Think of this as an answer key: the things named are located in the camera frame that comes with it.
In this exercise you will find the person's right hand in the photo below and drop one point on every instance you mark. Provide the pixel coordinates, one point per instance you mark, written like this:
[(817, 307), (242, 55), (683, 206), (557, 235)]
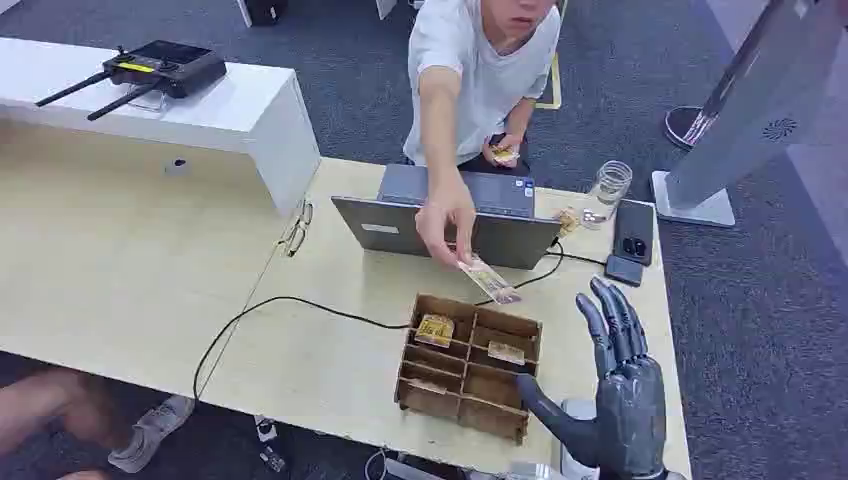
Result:
[(447, 218)]

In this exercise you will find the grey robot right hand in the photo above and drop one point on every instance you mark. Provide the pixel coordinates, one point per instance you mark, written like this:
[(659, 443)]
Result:
[(629, 411)]

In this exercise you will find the person's left hand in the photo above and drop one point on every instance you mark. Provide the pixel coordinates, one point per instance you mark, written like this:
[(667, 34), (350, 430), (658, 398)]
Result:
[(497, 142)]

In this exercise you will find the small stack of cards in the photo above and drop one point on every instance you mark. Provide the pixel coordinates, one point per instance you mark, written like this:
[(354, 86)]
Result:
[(505, 155)]

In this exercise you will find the glossy printed card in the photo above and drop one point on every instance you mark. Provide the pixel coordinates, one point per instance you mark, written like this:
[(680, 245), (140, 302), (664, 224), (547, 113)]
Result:
[(490, 283)]

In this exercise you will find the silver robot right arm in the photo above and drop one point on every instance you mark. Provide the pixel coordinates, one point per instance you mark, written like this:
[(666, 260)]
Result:
[(672, 476)]

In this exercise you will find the grey laptop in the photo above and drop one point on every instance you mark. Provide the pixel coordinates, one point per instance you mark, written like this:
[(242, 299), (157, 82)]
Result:
[(397, 228)]

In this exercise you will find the person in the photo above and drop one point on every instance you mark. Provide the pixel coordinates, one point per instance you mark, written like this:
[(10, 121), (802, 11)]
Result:
[(484, 73)]

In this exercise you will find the loose yellow card pile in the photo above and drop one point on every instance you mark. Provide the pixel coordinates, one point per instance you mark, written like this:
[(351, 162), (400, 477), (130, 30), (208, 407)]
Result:
[(568, 222)]

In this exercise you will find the yellow printed card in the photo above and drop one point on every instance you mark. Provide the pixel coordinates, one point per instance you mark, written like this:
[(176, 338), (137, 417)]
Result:
[(434, 330)]

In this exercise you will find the clear glass jar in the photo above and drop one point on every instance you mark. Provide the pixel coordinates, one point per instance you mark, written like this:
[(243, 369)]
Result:
[(609, 189)]

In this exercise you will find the tan printed card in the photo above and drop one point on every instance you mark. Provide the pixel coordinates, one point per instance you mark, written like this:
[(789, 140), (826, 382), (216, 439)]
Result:
[(506, 352)]

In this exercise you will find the small dark power bank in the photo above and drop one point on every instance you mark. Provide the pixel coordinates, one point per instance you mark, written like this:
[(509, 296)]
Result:
[(624, 270)]

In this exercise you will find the eyeglasses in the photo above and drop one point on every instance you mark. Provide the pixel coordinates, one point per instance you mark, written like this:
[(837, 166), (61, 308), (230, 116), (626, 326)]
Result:
[(296, 232)]

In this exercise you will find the black smartphone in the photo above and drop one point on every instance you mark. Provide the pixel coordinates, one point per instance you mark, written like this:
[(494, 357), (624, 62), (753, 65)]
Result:
[(634, 228)]

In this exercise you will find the wooden compartment card box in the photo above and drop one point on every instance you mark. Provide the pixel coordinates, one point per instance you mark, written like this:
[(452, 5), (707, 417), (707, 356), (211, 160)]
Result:
[(467, 384)]

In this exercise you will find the round black floor base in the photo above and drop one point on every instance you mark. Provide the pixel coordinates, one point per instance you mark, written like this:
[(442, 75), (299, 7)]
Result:
[(679, 126)]

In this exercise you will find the white desk riser shelf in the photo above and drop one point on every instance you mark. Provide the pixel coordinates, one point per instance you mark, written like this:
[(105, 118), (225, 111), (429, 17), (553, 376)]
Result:
[(232, 109)]

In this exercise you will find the grey kiosk stand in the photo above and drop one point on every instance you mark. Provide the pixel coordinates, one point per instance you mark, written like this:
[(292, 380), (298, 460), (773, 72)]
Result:
[(748, 112)]

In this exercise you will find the black box on floor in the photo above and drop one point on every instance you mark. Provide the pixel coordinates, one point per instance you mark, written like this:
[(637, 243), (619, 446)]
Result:
[(265, 10)]

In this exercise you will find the small white round gadget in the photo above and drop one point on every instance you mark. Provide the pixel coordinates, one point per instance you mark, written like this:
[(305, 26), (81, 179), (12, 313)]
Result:
[(176, 167)]

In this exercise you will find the white floor plug adapter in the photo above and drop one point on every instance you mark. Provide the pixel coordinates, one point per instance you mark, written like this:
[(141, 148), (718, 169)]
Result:
[(266, 429)]

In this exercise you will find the black floor device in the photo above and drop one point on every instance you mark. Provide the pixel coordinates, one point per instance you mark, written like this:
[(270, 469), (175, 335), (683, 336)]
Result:
[(273, 459)]

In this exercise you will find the black remote controller with antennas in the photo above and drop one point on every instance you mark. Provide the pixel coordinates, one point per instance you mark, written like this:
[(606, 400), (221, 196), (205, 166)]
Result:
[(166, 66)]

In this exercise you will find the clear controller stand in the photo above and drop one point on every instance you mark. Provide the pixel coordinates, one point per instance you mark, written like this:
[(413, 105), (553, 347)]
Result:
[(149, 100)]

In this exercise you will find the grey sneaker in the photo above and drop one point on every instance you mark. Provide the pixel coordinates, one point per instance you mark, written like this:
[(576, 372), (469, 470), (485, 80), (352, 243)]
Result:
[(152, 434)]

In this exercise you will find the person's bare leg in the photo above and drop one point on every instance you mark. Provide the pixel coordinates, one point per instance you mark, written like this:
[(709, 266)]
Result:
[(46, 404)]

